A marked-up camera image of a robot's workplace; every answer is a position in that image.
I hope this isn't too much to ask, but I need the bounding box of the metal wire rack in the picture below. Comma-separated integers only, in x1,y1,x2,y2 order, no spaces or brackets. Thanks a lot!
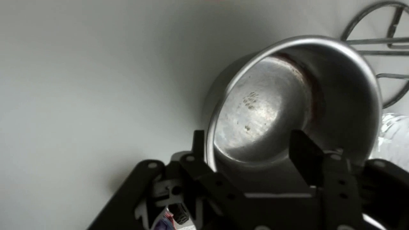
340,0,409,109

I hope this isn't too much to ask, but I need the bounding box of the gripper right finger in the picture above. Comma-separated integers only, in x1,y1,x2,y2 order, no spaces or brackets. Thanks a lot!
289,129,409,230

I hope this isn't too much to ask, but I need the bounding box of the silver metal pot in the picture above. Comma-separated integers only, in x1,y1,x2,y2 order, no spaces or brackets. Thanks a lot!
201,35,383,194

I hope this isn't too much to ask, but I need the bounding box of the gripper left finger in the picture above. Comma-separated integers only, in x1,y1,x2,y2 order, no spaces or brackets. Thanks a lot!
87,130,253,230

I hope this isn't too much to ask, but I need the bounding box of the clear plastic bottle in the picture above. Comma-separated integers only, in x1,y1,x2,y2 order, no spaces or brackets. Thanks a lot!
369,112,409,173

